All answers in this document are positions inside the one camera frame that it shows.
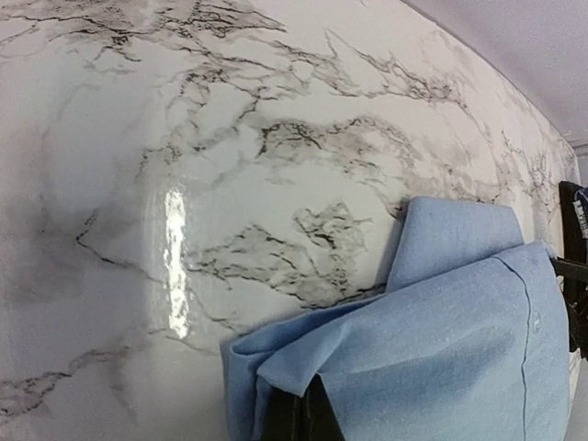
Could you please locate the light blue long sleeve shirt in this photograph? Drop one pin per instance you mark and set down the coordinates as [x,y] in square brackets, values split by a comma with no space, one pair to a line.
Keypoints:
[469,341]

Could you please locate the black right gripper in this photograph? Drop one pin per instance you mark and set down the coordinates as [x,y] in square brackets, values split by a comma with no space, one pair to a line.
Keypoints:
[574,292]

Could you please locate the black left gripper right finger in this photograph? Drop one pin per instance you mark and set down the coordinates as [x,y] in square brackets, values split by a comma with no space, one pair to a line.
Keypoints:
[319,422]

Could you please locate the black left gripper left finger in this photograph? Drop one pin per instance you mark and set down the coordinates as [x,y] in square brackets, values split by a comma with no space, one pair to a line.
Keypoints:
[282,420]

